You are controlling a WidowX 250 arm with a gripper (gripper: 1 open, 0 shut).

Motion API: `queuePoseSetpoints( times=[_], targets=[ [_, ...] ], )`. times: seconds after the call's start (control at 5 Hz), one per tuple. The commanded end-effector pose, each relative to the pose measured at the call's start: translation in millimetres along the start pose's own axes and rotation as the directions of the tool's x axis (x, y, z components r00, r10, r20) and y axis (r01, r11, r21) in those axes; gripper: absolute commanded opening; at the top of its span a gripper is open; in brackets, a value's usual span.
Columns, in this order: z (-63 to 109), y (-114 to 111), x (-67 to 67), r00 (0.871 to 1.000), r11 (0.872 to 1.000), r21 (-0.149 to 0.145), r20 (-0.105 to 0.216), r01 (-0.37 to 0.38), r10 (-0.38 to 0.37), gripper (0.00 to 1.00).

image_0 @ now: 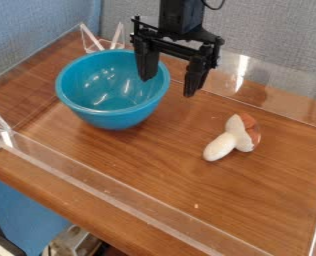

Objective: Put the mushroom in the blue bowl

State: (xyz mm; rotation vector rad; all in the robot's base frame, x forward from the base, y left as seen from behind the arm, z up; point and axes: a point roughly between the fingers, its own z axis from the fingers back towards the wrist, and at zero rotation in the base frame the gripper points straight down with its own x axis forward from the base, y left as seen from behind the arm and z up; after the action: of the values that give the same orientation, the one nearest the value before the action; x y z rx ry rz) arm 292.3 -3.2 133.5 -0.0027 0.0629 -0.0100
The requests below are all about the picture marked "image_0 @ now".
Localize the clear acrylic front barrier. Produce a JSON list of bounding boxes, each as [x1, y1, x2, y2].
[[0, 116, 272, 256]]

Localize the blue bowl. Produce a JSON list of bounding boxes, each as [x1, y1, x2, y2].
[[55, 49, 170, 130]]

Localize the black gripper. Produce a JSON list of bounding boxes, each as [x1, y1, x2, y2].
[[130, 15, 225, 97]]

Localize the white brown-capped toy mushroom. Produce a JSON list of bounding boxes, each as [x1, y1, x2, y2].
[[202, 113, 261, 161]]

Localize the white power strip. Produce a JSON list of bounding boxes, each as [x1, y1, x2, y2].
[[40, 225, 102, 256]]

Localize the clear acrylic back barrier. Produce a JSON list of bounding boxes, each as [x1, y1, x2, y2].
[[202, 50, 316, 127]]

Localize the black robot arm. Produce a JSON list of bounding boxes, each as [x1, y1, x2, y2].
[[130, 0, 225, 97]]

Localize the black cable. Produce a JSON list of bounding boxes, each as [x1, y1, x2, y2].
[[199, 0, 226, 11]]

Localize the clear acrylic barrier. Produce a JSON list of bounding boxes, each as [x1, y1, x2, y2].
[[202, 50, 316, 127], [0, 116, 272, 256]]

